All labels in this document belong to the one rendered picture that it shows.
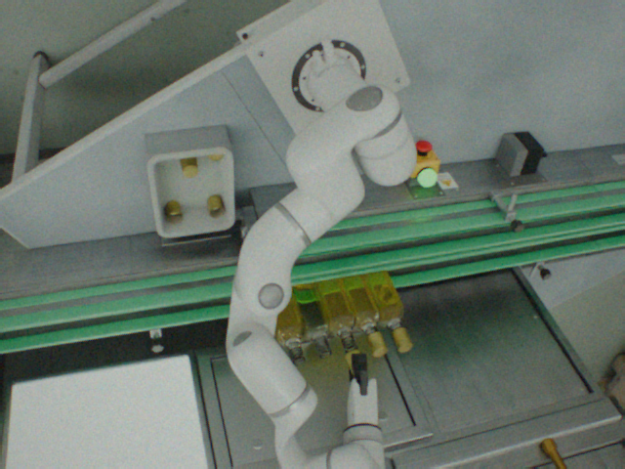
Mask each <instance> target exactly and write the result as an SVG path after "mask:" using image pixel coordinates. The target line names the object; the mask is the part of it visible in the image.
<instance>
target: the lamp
mask: <svg viewBox="0 0 625 469"><path fill-rule="evenodd" d="M416 178H417V180H418V183H420V184H421V185H422V186H423V187H430V186H432V185H433V184H434V183H435V182H436V180H437V174H436V173H435V170H434V169H433V168H432V167H426V168H423V169H422V170H420V171H419V172H418V173H417V175H416Z"/></svg>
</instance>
